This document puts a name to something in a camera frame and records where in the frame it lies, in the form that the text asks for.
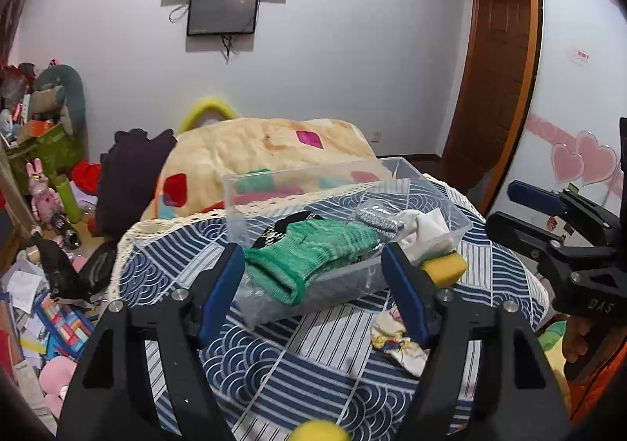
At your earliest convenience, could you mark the red cloth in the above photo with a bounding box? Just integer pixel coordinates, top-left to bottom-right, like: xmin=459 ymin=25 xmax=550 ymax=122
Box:
xmin=71 ymin=161 xmax=103 ymax=197

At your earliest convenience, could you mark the green bottle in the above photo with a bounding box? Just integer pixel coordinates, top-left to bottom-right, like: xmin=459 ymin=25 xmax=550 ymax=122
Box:
xmin=54 ymin=177 xmax=84 ymax=224

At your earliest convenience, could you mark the grey knit sock in wrapper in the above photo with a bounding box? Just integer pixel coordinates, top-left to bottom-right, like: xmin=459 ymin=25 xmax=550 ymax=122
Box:
xmin=350 ymin=199 xmax=407 ymax=242

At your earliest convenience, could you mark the yellow sponge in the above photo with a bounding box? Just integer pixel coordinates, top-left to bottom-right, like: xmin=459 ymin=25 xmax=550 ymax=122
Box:
xmin=420 ymin=251 xmax=468 ymax=288

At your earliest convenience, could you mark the green box of clutter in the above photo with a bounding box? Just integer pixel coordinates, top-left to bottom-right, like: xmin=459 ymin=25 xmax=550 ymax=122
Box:
xmin=5 ymin=120 xmax=84 ymax=177

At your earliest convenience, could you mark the person's right hand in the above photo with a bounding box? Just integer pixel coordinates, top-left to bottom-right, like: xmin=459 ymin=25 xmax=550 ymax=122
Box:
xmin=562 ymin=316 xmax=596 ymax=378

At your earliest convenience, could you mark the wardrobe with white sliding door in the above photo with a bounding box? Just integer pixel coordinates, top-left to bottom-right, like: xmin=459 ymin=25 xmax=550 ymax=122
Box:
xmin=421 ymin=0 xmax=627 ymax=246

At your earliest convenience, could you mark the yellow green plush toy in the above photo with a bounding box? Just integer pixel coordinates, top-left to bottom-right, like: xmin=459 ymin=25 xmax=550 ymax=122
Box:
xmin=536 ymin=318 xmax=573 ymax=415

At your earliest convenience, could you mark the clear plastic storage box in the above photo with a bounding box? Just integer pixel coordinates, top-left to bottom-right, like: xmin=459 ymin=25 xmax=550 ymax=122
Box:
xmin=223 ymin=156 xmax=474 ymax=329

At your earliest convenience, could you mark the yellow ball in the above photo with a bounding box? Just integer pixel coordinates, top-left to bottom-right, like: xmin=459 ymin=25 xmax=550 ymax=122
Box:
xmin=292 ymin=420 xmax=352 ymax=441

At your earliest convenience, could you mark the cream patterned sock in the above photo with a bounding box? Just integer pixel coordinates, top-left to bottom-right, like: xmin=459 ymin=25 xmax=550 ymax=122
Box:
xmin=368 ymin=308 xmax=432 ymax=379

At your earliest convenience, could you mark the brown wooden door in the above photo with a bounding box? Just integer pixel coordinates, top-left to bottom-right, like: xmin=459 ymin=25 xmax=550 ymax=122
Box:
xmin=440 ymin=0 xmax=532 ymax=168

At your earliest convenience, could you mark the pile of papers and books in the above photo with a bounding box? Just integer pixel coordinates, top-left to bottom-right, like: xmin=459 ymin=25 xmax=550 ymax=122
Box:
xmin=0 ymin=250 xmax=99 ymax=417

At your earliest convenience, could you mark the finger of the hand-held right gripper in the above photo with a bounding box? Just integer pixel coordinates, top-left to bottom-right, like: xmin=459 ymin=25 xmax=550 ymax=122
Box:
xmin=507 ymin=180 xmax=613 ymax=237
xmin=486 ymin=211 xmax=589 ymax=278

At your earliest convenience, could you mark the small black wall monitor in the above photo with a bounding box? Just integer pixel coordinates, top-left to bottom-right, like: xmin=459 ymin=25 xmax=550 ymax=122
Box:
xmin=186 ymin=0 xmax=260 ymax=37

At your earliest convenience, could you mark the person's right forearm orange sleeve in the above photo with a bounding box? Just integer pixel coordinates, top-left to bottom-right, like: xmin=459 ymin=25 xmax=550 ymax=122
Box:
xmin=568 ymin=348 xmax=627 ymax=426

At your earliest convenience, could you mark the white cloth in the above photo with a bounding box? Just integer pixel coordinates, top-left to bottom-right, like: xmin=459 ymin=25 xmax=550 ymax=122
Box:
xmin=394 ymin=208 xmax=454 ymax=263

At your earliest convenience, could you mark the black and white patterned sock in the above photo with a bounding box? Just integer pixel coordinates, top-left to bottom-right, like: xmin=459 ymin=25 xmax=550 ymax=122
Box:
xmin=251 ymin=211 xmax=326 ymax=251

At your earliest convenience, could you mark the blue patterned bed cover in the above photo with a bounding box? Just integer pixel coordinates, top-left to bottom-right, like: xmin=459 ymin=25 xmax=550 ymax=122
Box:
xmin=112 ymin=173 xmax=550 ymax=441

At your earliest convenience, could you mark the cream blanket with coloured patches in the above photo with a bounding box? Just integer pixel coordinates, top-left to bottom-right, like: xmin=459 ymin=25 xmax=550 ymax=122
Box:
xmin=141 ymin=117 xmax=395 ymax=222

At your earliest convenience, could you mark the green knitted sock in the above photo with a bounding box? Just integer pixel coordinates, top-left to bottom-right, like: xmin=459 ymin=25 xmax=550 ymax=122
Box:
xmin=243 ymin=218 xmax=380 ymax=307

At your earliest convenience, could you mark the pink heart sticker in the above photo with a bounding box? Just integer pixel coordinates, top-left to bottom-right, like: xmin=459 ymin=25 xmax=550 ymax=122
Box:
xmin=575 ymin=130 xmax=619 ymax=187

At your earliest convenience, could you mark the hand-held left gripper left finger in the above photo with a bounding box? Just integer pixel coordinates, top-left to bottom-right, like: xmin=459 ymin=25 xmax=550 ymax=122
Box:
xmin=56 ymin=242 xmax=246 ymax=441

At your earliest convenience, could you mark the green dinosaur plush toy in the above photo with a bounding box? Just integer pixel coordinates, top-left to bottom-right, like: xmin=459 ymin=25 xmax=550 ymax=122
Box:
xmin=29 ymin=64 xmax=86 ymax=138

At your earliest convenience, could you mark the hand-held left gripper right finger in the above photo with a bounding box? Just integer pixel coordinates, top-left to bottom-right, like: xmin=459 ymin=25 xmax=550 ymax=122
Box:
xmin=381 ymin=242 xmax=572 ymax=441

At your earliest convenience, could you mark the pink rabbit plush toy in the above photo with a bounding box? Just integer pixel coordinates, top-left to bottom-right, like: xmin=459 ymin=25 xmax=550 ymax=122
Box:
xmin=25 ymin=159 xmax=62 ymax=226

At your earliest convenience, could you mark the black bag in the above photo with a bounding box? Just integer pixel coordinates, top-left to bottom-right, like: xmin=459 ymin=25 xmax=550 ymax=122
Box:
xmin=29 ymin=235 xmax=119 ymax=302

